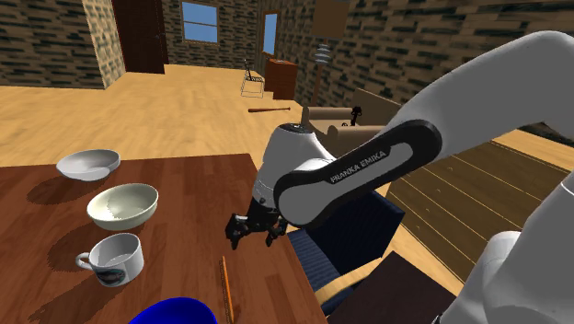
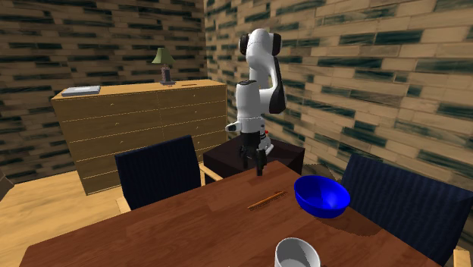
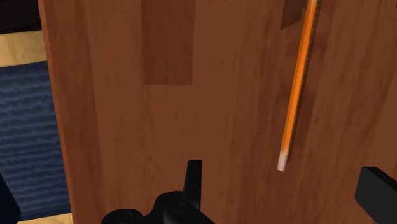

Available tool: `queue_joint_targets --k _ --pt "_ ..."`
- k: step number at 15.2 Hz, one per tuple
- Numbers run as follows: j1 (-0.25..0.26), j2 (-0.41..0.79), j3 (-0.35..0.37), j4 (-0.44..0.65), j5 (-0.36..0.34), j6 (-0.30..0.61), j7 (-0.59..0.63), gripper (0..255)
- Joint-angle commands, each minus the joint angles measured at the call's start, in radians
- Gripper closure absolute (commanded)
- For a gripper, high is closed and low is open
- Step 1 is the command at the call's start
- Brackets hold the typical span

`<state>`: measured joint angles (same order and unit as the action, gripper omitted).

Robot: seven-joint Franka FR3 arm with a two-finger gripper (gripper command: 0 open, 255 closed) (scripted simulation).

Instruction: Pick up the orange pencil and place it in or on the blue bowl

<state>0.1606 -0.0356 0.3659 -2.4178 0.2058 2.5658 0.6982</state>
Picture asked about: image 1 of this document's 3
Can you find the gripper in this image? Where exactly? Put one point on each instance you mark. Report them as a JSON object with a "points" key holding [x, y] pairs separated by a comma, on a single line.
{"points": [[262, 217]]}

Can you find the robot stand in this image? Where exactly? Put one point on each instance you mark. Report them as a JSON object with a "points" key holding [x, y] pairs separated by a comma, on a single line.
{"points": [[394, 291]]}

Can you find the cream bowl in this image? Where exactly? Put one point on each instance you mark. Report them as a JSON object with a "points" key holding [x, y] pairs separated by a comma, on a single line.
{"points": [[121, 208]]}

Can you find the dark brown door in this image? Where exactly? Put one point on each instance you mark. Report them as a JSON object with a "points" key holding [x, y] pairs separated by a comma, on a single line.
{"points": [[141, 36]]}

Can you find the tan sofa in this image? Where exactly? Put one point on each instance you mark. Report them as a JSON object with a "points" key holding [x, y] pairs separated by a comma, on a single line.
{"points": [[376, 105]]}

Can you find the small black figure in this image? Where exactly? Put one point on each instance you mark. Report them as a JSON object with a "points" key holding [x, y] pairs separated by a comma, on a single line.
{"points": [[356, 115]]}

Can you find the wooden baseball bat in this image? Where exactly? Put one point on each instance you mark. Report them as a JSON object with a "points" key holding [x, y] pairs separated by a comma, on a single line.
{"points": [[269, 109]]}

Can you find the blue bowl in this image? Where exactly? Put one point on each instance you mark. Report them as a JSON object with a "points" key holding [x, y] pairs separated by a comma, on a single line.
{"points": [[175, 312]]}

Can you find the floor lamp with brown shade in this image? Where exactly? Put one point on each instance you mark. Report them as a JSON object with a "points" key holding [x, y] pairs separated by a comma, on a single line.
{"points": [[329, 18]]}

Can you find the orange pencil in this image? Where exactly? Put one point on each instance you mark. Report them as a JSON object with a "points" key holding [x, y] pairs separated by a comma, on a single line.
{"points": [[226, 287]]}

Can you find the white mug with dark print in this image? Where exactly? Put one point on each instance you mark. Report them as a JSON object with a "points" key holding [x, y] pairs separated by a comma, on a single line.
{"points": [[117, 264]]}

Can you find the brown wooden dresser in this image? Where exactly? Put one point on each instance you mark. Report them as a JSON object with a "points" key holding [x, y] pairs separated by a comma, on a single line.
{"points": [[282, 78]]}

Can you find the brown wooden table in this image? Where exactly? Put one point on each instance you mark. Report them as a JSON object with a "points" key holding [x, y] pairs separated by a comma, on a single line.
{"points": [[188, 193]]}

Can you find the wide window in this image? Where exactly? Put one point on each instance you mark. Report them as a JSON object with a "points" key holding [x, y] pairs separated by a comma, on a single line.
{"points": [[200, 22]]}

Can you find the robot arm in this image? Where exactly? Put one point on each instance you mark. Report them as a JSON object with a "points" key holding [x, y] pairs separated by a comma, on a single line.
{"points": [[493, 89]]}

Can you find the shallow white bowl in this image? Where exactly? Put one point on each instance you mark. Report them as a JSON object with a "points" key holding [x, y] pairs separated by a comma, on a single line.
{"points": [[85, 164]]}

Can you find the narrow window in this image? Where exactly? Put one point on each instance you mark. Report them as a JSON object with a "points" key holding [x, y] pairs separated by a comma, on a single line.
{"points": [[270, 33]]}

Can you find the dark blue armchair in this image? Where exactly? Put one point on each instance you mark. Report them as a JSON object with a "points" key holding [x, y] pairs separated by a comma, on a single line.
{"points": [[354, 233]]}

